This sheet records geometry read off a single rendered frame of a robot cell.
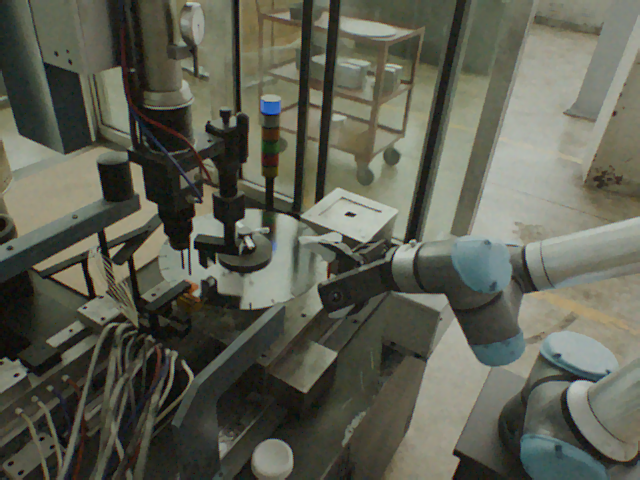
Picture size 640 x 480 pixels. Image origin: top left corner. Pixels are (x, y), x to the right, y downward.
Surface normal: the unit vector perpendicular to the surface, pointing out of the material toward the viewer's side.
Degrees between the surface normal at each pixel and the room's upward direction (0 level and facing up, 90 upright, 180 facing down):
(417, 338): 90
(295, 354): 0
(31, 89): 90
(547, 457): 97
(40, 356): 0
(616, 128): 91
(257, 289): 0
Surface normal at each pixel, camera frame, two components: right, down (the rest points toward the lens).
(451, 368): 0.07, -0.81
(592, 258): -0.58, 0.11
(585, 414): -0.36, -0.52
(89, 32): 0.85, 0.36
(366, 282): 0.21, 0.15
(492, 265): 0.66, -0.09
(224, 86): -0.53, 0.46
